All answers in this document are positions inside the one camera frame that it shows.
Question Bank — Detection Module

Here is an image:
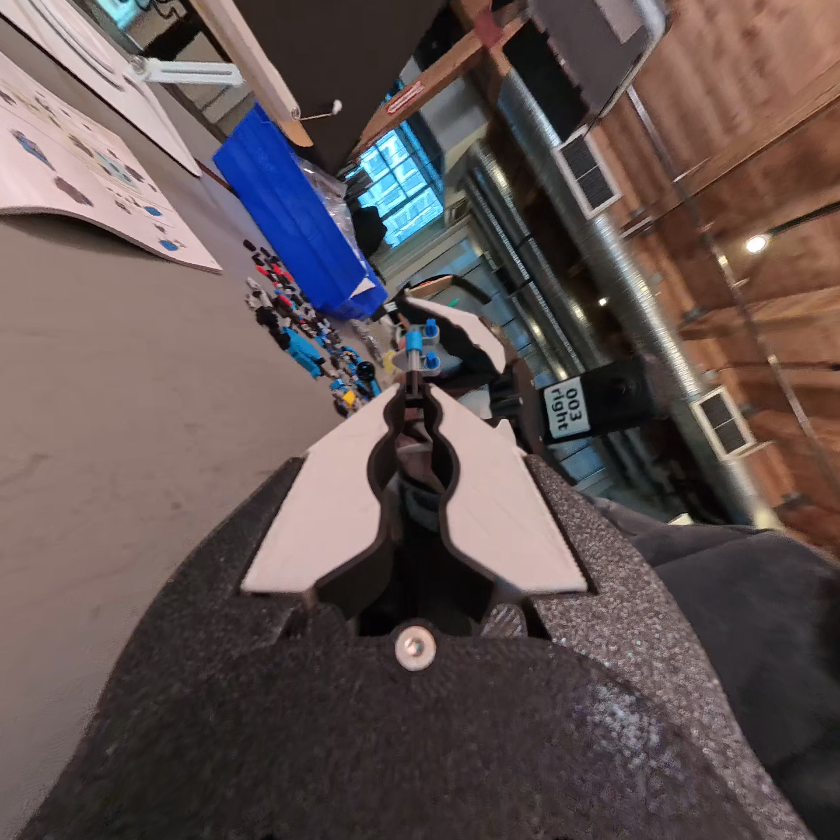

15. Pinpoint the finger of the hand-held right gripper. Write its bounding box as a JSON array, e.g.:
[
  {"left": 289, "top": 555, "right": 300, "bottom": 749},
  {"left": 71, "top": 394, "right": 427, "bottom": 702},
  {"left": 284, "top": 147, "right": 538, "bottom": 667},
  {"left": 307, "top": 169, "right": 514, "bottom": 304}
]
[
  {"left": 399, "top": 298, "right": 508, "bottom": 370},
  {"left": 458, "top": 389, "right": 527, "bottom": 455}
]

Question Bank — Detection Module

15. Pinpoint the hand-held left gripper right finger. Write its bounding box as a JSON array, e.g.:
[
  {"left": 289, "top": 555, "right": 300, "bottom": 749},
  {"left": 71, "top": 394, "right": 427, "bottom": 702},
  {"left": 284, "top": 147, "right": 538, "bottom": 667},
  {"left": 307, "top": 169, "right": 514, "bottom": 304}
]
[{"left": 425, "top": 384, "right": 588, "bottom": 619}]

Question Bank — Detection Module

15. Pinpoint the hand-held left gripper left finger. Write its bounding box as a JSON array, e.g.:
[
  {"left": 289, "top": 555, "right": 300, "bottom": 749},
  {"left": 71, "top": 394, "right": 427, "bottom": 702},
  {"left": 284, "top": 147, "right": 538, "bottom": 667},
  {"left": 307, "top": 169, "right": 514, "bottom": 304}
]
[{"left": 240, "top": 384, "right": 403, "bottom": 619}]

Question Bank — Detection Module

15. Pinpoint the grey desk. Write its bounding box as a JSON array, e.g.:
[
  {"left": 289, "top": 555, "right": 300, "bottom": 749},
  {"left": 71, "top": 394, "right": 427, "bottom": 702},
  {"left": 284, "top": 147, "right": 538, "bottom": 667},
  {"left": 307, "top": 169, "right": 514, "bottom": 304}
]
[{"left": 0, "top": 20, "right": 408, "bottom": 840}]

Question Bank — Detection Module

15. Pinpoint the white vent grille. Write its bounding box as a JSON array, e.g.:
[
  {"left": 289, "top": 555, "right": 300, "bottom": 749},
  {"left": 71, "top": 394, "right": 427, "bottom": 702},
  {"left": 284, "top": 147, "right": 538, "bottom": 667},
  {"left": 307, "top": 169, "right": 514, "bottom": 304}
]
[
  {"left": 550, "top": 126, "right": 624, "bottom": 220},
  {"left": 689, "top": 385, "right": 758, "bottom": 462}
]

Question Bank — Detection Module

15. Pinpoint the black office chair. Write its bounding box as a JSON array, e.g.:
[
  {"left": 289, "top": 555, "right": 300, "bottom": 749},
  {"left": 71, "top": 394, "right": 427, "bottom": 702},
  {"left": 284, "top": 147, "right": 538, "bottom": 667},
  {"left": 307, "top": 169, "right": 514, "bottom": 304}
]
[{"left": 350, "top": 203, "right": 389, "bottom": 261}]

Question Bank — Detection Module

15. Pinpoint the large window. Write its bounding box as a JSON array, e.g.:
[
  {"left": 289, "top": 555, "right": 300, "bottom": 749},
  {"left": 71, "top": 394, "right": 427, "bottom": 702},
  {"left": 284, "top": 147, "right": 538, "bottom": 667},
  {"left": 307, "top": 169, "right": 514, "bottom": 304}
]
[{"left": 356, "top": 123, "right": 448, "bottom": 248}]

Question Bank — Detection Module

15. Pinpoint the blue panel piece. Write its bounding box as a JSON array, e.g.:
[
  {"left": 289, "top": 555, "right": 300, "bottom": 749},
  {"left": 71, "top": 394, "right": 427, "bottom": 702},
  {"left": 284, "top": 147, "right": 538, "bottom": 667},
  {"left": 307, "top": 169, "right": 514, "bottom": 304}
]
[{"left": 284, "top": 327, "right": 330, "bottom": 379}]

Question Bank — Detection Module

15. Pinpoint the black ceiling pipe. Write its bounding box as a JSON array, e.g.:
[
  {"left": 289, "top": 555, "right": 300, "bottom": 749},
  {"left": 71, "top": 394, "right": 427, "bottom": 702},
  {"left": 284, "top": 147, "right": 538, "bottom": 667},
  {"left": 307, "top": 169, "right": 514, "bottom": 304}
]
[{"left": 625, "top": 84, "right": 829, "bottom": 435}]

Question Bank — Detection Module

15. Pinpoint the pile of building pieces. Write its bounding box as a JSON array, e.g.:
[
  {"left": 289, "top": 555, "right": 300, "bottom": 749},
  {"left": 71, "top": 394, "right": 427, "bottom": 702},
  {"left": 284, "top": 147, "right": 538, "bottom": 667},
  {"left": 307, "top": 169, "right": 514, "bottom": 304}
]
[{"left": 241, "top": 238, "right": 386, "bottom": 419}]

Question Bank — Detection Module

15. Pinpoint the clear plastic packaging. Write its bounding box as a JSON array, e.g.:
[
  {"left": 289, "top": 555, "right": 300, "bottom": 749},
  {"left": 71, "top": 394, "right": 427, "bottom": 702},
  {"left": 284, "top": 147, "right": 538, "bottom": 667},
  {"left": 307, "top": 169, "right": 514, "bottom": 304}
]
[{"left": 295, "top": 153, "right": 370, "bottom": 265}]

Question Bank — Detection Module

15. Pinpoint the blue storage bin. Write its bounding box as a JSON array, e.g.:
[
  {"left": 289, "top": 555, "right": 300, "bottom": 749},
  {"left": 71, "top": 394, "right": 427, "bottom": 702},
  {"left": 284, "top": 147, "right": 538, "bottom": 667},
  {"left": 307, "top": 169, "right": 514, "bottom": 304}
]
[{"left": 211, "top": 100, "right": 389, "bottom": 317}]

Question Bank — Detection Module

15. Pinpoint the person's dark hoodie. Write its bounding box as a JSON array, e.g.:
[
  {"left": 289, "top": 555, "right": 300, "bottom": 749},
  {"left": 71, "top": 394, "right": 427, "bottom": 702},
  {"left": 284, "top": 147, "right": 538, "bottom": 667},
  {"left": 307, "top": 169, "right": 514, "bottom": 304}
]
[{"left": 576, "top": 492, "right": 840, "bottom": 808}]

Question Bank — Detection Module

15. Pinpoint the red white sign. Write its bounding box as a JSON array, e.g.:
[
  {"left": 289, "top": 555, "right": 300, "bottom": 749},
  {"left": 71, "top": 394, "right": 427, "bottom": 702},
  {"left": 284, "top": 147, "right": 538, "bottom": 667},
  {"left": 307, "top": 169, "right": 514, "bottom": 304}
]
[{"left": 386, "top": 80, "right": 429, "bottom": 117}]

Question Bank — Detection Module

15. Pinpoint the black partition panel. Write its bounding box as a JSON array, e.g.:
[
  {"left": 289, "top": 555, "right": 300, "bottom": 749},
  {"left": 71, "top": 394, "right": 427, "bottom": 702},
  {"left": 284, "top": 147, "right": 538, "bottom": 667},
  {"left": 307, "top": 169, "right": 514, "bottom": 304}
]
[{"left": 233, "top": 0, "right": 455, "bottom": 173}]

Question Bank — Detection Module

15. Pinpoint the instruction booklet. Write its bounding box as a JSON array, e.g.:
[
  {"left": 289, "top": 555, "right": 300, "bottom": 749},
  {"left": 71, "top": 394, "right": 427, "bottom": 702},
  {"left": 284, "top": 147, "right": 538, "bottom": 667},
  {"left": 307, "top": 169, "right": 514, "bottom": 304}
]
[{"left": 0, "top": 52, "right": 225, "bottom": 274}]

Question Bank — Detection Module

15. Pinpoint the white laptop stand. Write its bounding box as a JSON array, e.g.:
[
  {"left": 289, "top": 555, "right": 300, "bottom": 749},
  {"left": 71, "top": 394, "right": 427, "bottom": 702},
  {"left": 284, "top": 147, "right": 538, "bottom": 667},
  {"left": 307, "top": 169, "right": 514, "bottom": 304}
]
[{"left": 0, "top": 0, "right": 344, "bottom": 179}]

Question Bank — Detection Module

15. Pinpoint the silver ventilation duct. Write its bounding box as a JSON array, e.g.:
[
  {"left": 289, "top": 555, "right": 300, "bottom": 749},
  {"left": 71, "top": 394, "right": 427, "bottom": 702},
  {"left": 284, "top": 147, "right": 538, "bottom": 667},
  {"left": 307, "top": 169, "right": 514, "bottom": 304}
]
[{"left": 465, "top": 66, "right": 783, "bottom": 527}]

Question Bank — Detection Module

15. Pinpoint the wooden post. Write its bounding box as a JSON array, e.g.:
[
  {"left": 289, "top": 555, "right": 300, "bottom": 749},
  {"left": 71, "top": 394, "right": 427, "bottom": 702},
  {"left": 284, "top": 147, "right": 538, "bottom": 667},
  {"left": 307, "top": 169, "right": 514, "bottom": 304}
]
[{"left": 356, "top": 0, "right": 527, "bottom": 150}]

